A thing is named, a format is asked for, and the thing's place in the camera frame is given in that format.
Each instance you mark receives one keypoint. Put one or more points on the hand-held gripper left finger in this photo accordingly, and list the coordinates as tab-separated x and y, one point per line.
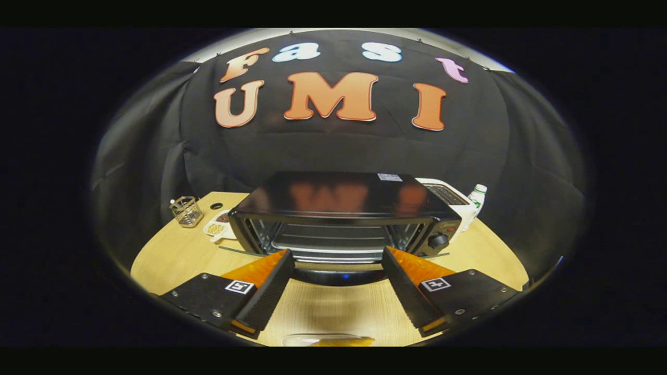
273	289

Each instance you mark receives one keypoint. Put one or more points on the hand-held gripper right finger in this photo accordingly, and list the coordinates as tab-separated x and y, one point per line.
404	289

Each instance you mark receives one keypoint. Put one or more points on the yellow croissant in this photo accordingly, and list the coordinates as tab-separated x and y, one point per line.
344	342

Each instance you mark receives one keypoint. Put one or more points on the black toaster oven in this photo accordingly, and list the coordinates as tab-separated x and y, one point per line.
338	198

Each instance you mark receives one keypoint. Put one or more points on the white pop-up toaster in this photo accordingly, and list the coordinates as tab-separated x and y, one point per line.
465	211

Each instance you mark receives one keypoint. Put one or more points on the white oval plate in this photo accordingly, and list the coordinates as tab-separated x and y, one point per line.
294	340

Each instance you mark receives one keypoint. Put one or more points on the small white snack dish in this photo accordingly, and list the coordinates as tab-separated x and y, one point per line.
218	226

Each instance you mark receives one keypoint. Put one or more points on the white bottle with green label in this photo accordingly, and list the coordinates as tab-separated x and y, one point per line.
478	197

